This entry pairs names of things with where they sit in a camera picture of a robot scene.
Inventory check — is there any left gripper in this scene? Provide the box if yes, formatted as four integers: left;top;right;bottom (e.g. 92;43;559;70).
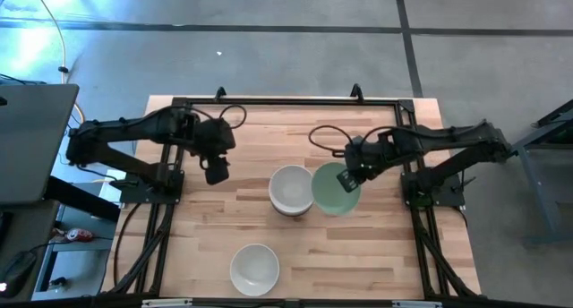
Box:
195;118;237;186

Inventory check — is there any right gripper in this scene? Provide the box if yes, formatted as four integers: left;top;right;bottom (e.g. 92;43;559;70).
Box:
336;135;384;193

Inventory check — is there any mint green bowl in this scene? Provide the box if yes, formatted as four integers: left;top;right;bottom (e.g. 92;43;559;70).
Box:
311;161;362;217

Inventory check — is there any large white ribbed bowl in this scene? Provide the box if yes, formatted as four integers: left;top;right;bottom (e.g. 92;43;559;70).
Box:
229;243;281;297

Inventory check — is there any red white computer mouse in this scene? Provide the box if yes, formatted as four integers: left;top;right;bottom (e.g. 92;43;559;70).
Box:
64;227;96;244

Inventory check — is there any grey desk panel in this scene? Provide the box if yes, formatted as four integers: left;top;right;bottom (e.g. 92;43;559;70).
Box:
0;83;81;207

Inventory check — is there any blue grey metal stand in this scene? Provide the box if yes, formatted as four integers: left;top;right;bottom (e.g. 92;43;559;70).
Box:
511;98;573;245

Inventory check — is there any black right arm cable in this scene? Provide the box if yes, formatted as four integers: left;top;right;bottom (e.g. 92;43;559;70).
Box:
307;124;355;159

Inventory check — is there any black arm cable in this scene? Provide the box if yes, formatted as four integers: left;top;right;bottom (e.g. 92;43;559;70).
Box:
218;103;249;131
307;124;355;159

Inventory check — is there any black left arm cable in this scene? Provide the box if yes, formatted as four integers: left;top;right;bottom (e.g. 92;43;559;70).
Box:
218;103;249;131

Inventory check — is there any black aluminium table frame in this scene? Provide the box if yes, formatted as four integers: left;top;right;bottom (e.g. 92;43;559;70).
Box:
100;95;483;303

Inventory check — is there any white frame plate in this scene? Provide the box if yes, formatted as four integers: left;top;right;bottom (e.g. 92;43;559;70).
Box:
391;299;444;308
141;298;194;308

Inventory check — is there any pale yellow floor cable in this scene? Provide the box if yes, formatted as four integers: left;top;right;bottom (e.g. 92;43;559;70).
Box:
28;0;87;124

